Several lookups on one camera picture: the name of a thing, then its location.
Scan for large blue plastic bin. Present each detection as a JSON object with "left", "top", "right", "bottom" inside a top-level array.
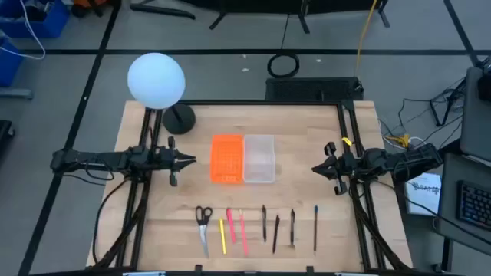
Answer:
[{"left": 0, "top": 0, "right": 71, "bottom": 39}]

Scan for thin pink pen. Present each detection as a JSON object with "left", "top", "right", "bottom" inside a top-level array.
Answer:
[{"left": 239, "top": 209, "right": 249, "bottom": 257}]

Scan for long black stand foot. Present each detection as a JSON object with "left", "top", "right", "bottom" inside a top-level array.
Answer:
[{"left": 129, "top": 2, "right": 196, "bottom": 20}]

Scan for grey desk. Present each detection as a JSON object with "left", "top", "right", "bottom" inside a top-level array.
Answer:
[{"left": 435, "top": 151, "right": 491, "bottom": 246}]

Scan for white cable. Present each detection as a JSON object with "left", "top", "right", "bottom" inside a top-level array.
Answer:
[{"left": 0, "top": 0, "right": 46, "bottom": 61}]

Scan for clear plastic supply box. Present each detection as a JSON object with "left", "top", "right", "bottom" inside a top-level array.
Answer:
[{"left": 243, "top": 133, "right": 276, "bottom": 184}]

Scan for yellow cable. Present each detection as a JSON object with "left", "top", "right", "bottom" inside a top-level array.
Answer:
[{"left": 354, "top": 0, "right": 379, "bottom": 77}]

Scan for thick pink highlighter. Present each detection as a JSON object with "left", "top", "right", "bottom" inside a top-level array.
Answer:
[{"left": 226, "top": 207, "right": 238, "bottom": 245}]

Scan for black metal table frame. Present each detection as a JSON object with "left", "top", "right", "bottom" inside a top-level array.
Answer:
[{"left": 87, "top": 98, "right": 417, "bottom": 276}]

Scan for black keyboard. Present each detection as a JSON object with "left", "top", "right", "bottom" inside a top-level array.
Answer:
[{"left": 456, "top": 179, "right": 491, "bottom": 231}]

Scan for black room divider screen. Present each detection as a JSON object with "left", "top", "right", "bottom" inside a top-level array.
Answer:
[{"left": 180, "top": 0, "right": 390, "bottom": 35}]

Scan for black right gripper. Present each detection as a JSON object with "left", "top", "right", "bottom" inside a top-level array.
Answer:
[{"left": 311, "top": 141, "right": 364, "bottom": 196}]

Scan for black pen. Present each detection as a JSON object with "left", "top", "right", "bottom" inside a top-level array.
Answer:
[
  {"left": 272, "top": 214, "right": 281, "bottom": 255},
  {"left": 261, "top": 204, "right": 268, "bottom": 243},
  {"left": 289, "top": 208, "right": 296, "bottom": 248}
]

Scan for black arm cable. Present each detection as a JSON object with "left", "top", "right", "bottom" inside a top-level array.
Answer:
[{"left": 91, "top": 178, "right": 130, "bottom": 265}]

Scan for tangle of black cables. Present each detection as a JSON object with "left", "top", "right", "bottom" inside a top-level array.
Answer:
[{"left": 377, "top": 76, "right": 467, "bottom": 154}]

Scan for black-handled scissors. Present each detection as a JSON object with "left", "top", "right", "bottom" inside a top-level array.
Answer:
[{"left": 195, "top": 205, "right": 214, "bottom": 258}]

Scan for white printed booklet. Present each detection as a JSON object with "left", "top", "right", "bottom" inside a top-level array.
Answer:
[{"left": 404, "top": 172, "right": 442, "bottom": 216}]

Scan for grey flat panel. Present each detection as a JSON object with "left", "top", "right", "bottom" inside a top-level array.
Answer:
[{"left": 459, "top": 67, "right": 491, "bottom": 162}]

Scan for yellow highlighter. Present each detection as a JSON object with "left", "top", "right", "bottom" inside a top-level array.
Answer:
[{"left": 219, "top": 217, "right": 228, "bottom": 255}]

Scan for small blue plastic bin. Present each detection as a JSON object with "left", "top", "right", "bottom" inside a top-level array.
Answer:
[{"left": 0, "top": 38, "right": 25, "bottom": 87}]

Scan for orange wheeled device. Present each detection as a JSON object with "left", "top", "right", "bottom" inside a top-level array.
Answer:
[{"left": 71, "top": 0, "right": 116, "bottom": 18}]

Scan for white globe lamp black base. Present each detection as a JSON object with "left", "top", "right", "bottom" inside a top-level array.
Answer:
[{"left": 127, "top": 52, "right": 196, "bottom": 136}]

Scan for coiled black cable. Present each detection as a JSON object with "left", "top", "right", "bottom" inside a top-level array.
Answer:
[{"left": 266, "top": 13, "right": 301, "bottom": 79}]

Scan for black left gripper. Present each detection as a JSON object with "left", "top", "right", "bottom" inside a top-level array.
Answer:
[{"left": 153, "top": 136, "right": 197, "bottom": 188}]

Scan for red pencil with blue cap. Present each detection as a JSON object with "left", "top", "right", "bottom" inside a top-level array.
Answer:
[{"left": 312, "top": 205, "right": 319, "bottom": 256}]

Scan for black perforated panel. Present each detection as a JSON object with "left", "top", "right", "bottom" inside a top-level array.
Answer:
[{"left": 265, "top": 76, "right": 364, "bottom": 101}]

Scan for grey metal base bar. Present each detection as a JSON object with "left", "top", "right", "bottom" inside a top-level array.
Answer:
[{"left": 0, "top": 88, "right": 34, "bottom": 100}]

